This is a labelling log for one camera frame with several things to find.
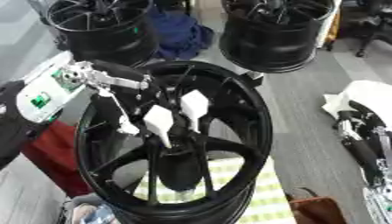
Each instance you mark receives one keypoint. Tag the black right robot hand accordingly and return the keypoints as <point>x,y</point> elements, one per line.
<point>363,154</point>

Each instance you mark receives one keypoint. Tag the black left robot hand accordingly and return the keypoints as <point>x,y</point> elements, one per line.
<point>118,71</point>

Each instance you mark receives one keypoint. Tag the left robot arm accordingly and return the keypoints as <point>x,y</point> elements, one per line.
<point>47,87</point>

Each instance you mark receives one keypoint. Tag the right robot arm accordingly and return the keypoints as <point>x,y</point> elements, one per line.
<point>382,201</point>

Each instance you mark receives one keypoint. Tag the black wheel rim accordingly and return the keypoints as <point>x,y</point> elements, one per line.
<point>270,43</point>
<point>109,38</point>

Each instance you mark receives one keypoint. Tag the white flat-headed pin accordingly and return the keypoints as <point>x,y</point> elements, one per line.
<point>159,119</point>
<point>194,102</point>

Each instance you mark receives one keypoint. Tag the large black spoked wheel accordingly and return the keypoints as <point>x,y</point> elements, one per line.
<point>236,147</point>

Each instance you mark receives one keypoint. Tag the white crumpled sheet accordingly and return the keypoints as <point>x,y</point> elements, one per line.
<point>370,92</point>

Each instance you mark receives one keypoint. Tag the blue cloth bundle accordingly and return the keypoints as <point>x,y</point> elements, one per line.
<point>178,35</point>

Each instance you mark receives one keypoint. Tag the brown bag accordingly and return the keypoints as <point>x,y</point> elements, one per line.
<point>317,210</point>

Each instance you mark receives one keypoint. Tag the red fabric object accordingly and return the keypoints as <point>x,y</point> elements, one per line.
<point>53,157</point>

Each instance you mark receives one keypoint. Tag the black office chair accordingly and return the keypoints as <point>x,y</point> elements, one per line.
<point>368,23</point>

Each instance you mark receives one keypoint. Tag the grey blue bag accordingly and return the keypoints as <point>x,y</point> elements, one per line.
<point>89,213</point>

